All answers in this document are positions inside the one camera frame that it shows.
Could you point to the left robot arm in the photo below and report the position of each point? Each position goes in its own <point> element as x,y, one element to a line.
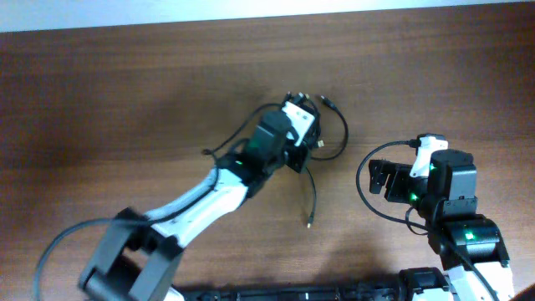
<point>139,254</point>

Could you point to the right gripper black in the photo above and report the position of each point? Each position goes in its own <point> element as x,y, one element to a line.
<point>399,173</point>

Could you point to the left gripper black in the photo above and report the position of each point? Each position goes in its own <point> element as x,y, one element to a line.
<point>298,164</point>

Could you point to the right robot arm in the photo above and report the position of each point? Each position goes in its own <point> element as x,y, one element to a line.
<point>474,258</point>

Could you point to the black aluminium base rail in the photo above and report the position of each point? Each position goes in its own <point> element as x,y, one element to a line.
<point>357,291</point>

